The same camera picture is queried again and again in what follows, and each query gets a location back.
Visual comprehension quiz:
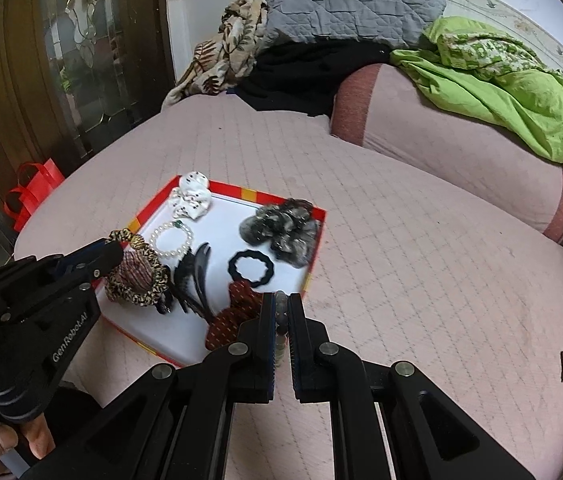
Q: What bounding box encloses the leopard-print scrunchie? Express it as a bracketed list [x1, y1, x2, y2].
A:
[106, 229, 170, 308]

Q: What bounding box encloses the red shopping bag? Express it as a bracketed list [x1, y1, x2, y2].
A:
[4, 157, 65, 231]

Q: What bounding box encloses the dark red polka-dot scrunchie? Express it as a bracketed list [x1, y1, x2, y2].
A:
[204, 280, 265, 353]

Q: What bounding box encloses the wooden door with glass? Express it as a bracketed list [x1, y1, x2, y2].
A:
[0, 0, 177, 261]

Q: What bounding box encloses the leaf-print blanket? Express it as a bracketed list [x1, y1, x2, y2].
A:
[162, 0, 270, 108]

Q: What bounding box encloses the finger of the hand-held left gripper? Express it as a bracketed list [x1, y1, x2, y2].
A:
[0, 239, 125, 307]
[0, 250, 126, 332]

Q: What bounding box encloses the red plaid scrunchie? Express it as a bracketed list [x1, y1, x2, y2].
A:
[114, 250, 158, 292]

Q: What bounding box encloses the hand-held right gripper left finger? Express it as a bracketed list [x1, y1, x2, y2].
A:
[26, 292, 278, 480]

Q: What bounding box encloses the dark hair claw clip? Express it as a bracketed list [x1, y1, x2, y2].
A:
[172, 242, 212, 323]

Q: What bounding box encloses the white pearl bracelet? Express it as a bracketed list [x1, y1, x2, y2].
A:
[149, 219, 197, 261]

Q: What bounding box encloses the pink bolster cushion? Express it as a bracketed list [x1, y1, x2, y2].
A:
[329, 62, 563, 243]

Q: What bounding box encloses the grey quilted pillow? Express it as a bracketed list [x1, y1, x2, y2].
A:
[254, 0, 447, 51]

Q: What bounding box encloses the black cloth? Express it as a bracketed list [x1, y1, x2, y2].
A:
[234, 40, 392, 117]

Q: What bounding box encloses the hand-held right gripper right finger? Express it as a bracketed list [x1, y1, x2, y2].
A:
[286, 294, 537, 480]

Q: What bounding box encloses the grey-brown sheer scrunchie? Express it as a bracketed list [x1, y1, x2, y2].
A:
[238, 198, 319, 267]

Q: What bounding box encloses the green cloth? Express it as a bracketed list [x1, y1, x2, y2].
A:
[390, 16, 563, 171]

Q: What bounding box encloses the white cherry-print scrunchie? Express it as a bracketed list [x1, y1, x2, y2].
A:
[168, 171, 212, 221]

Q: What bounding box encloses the red-bordered white tray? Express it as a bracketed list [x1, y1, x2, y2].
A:
[96, 175, 327, 368]

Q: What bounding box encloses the pink quilted mattress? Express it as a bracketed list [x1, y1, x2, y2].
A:
[14, 92, 563, 480]

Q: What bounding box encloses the black wavy hair tie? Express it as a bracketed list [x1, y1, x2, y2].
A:
[228, 247, 276, 290]

